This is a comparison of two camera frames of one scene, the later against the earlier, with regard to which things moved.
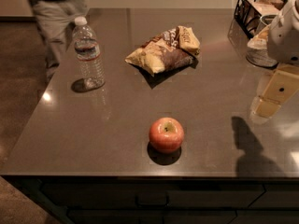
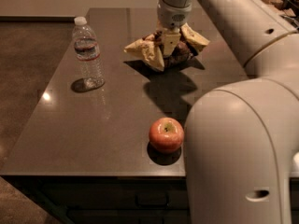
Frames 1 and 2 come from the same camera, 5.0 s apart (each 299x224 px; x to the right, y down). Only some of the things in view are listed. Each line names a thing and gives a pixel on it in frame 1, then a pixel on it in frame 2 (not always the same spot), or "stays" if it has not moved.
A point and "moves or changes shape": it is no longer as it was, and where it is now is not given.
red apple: x=166 y=135 stays
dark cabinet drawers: x=162 y=200 stays
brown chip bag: x=175 y=48 moves or changes shape
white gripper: x=285 y=39 to x=172 y=16
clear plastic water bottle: x=88 y=53 stays
